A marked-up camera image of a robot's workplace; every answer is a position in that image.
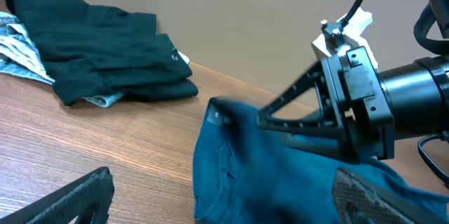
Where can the blue denim shorts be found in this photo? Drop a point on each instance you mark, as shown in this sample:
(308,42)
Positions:
(243,174)

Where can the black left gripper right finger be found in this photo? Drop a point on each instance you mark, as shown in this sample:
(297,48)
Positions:
(359,201)

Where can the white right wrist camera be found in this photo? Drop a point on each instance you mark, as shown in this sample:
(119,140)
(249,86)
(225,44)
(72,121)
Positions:
(351,39)

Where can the folded black t-shirt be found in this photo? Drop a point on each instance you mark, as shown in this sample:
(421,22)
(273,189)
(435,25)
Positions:
(33,14)

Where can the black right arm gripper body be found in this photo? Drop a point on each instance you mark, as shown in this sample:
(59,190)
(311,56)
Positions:
(365,123)

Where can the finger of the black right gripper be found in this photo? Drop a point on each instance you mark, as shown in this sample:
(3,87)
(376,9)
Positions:
(310,79)
(314,124)

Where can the folded light grey garment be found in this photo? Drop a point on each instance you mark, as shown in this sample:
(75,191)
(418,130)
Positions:
(21,55)

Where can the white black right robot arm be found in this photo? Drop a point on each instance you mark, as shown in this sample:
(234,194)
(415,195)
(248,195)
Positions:
(417,93)

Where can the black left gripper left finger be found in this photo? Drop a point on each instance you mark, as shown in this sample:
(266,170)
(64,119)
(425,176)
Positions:
(84,201)

